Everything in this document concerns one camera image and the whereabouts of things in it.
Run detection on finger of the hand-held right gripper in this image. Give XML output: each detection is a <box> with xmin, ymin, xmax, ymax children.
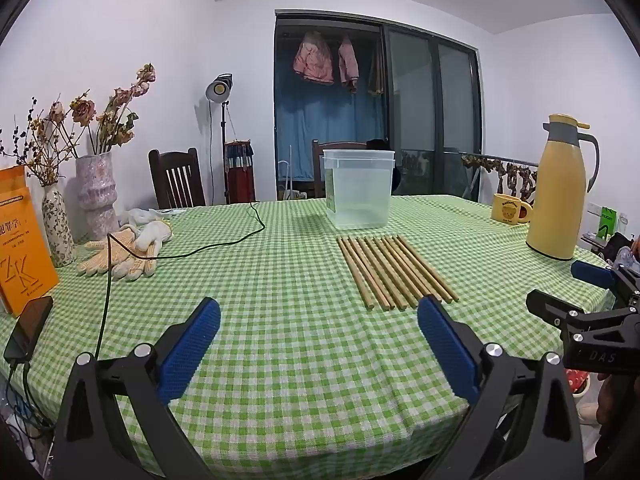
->
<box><xmin>571</xmin><ymin>261</ymin><xmax>640</xmax><ymax>311</ymax></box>
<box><xmin>526</xmin><ymin>289</ymin><xmax>640</xmax><ymax>343</ymax></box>

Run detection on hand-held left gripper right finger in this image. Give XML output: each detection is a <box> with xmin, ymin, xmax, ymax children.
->
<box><xmin>416</xmin><ymin>295</ymin><xmax>586</xmax><ymax>480</ymax></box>

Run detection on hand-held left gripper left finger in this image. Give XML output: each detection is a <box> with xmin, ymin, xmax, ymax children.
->
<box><xmin>52</xmin><ymin>297</ymin><xmax>222</xmax><ymax>480</ymax></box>

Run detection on set of wooden chopsticks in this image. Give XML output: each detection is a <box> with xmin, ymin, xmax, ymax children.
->
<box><xmin>336</xmin><ymin>235</ymin><xmax>460</xmax><ymax>311</ymax></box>

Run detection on clear plastic container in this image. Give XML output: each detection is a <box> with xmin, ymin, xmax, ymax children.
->
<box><xmin>322</xmin><ymin>149</ymin><xmax>396</xmax><ymax>231</ymax></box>

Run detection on red patterned bowl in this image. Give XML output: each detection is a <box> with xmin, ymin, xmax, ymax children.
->
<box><xmin>566</xmin><ymin>367</ymin><xmax>593</xmax><ymax>397</ymax></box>

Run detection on green paper bag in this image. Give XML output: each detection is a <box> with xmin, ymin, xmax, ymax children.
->
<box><xmin>597</xmin><ymin>207</ymin><xmax>618</xmax><ymax>241</ymax></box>

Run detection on yellow thermos jug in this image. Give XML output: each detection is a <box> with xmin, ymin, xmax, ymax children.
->
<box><xmin>526</xmin><ymin>115</ymin><xmax>600</xmax><ymax>261</ymax></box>

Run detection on green checked tablecloth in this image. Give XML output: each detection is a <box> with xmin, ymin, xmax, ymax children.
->
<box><xmin>0</xmin><ymin>195</ymin><xmax>621</xmax><ymax>480</ymax></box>

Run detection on yellow mug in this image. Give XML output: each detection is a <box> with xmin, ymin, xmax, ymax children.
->
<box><xmin>491</xmin><ymin>193</ymin><xmax>534</xmax><ymax>225</ymax></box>

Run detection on white knitted work glove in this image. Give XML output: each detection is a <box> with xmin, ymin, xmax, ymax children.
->
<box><xmin>131</xmin><ymin>220</ymin><xmax>173</xmax><ymax>257</ymax></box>

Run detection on hanging dried sausages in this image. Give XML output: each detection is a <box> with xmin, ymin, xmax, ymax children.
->
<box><xmin>462</xmin><ymin>155</ymin><xmax>538</xmax><ymax>206</ymax></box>

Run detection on white plastic packaging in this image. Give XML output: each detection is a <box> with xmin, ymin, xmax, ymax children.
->
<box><xmin>117</xmin><ymin>207</ymin><xmax>173</xmax><ymax>226</ymax></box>

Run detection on black power bank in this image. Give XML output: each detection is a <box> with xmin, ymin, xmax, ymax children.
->
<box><xmin>4</xmin><ymin>296</ymin><xmax>54</xmax><ymax>363</ymax></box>

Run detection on pink mottled vase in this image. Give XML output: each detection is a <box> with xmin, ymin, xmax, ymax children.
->
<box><xmin>76</xmin><ymin>152</ymin><xmax>121</xmax><ymax>241</ymax></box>

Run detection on small floral vase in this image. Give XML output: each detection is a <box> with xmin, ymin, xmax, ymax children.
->
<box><xmin>41</xmin><ymin>184</ymin><xmax>77</xmax><ymax>268</ymax></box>

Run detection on orange book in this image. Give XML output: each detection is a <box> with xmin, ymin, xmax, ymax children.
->
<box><xmin>0</xmin><ymin>166</ymin><xmax>28</xmax><ymax>196</ymax></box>
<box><xmin>0</xmin><ymin>189</ymin><xmax>60</xmax><ymax>316</ymax></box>

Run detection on white floor rack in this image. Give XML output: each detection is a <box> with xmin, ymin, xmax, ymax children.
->
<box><xmin>277</xmin><ymin>146</ymin><xmax>301</xmax><ymax>201</ymax></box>

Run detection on sliding glass door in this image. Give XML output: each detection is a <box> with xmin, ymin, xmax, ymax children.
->
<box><xmin>382</xmin><ymin>25</ymin><xmax>482</xmax><ymax>197</ymax></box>

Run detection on dried rose bouquet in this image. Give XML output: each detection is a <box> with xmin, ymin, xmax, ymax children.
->
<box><xmin>50</xmin><ymin>63</ymin><xmax>157</xmax><ymax>157</ymax></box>

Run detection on blue curtain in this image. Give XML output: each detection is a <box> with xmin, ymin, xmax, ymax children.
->
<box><xmin>276</xmin><ymin>72</ymin><xmax>386</xmax><ymax>196</ymax></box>

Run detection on dried branch bouquet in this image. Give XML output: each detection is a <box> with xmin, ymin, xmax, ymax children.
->
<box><xmin>0</xmin><ymin>97</ymin><xmax>81</xmax><ymax>188</ymax></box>

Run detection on studio light on stand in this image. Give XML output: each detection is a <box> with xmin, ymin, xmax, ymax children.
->
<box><xmin>206</xmin><ymin>74</ymin><xmax>236</xmax><ymax>206</ymax></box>

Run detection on tan hanging garment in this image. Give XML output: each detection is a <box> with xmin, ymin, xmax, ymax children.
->
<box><xmin>368</xmin><ymin>40</ymin><xmax>386</xmax><ymax>96</ymax></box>

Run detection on small pink jacket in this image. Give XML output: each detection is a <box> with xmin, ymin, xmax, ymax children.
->
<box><xmin>338</xmin><ymin>35</ymin><xmax>360</xmax><ymax>93</ymax></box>

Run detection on large pink jacket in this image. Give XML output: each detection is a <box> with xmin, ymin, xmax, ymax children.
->
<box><xmin>293</xmin><ymin>31</ymin><xmax>335</xmax><ymax>86</ymax></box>

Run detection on black cable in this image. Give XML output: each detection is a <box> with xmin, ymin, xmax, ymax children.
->
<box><xmin>95</xmin><ymin>202</ymin><xmax>266</xmax><ymax>361</ymax></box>

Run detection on metal drying rail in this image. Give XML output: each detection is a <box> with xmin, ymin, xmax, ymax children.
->
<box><xmin>461</xmin><ymin>151</ymin><xmax>540</xmax><ymax>206</ymax></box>

